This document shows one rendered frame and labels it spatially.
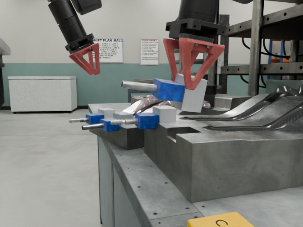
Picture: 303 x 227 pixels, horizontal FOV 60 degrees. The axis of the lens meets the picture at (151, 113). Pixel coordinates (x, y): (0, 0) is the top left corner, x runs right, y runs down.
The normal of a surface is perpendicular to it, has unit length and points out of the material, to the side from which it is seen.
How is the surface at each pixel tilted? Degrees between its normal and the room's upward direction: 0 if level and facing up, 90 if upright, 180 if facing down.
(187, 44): 118
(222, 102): 80
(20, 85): 90
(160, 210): 0
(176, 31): 82
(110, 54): 90
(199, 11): 94
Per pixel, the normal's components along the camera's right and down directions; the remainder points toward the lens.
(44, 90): 0.07, 0.15
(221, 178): 0.29, 0.14
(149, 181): 0.00, -0.99
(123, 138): -0.83, 0.08
